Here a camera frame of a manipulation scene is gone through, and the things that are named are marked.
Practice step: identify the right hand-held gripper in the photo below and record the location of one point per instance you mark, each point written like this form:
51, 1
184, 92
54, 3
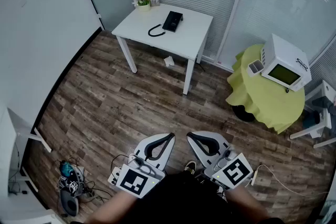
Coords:
233, 171

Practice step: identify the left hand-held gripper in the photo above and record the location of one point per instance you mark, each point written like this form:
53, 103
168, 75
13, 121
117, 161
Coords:
136, 182

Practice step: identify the black telephone base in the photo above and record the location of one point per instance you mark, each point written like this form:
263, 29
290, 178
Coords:
178, 21

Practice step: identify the person's left forearm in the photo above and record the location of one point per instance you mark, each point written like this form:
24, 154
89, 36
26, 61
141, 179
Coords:
113, 207

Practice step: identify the person's right forearm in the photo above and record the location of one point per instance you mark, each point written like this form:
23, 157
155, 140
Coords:
246, 204

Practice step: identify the white square table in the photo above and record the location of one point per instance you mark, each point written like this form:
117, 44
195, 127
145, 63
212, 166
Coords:
189, 39

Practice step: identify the person's shoe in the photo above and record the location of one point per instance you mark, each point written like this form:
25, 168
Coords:
190, 166

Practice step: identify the white power strip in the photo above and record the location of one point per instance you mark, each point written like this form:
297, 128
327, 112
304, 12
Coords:
114, 175

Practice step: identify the black round table base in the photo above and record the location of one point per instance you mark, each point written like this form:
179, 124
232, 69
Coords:
242, 114

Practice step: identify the person's black clothing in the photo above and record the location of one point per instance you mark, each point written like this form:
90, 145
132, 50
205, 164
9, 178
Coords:
181, 199

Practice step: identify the green tablecloth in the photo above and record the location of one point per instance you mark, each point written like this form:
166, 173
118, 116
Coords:
273, 105

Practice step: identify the white divided pen holder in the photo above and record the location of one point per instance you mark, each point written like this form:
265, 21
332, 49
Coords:
256, 68

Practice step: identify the crumpled white paper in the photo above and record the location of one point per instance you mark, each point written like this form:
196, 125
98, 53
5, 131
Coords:
169, 61

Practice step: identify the spare grey gripper device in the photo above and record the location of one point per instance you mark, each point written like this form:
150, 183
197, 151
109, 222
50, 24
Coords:
68, 204

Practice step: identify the white microwave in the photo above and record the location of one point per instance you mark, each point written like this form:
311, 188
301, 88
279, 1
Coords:
283, 55

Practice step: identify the dark clothing item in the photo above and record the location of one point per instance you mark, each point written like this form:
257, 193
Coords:
321, 102

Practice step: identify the black eyeglasses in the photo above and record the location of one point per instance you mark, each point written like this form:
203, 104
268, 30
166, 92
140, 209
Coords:
301, 62

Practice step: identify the pink flower plant in pot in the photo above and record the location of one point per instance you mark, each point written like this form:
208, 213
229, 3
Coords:
144, 6

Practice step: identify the white side table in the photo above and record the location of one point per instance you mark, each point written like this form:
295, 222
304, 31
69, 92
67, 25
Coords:
6, 152

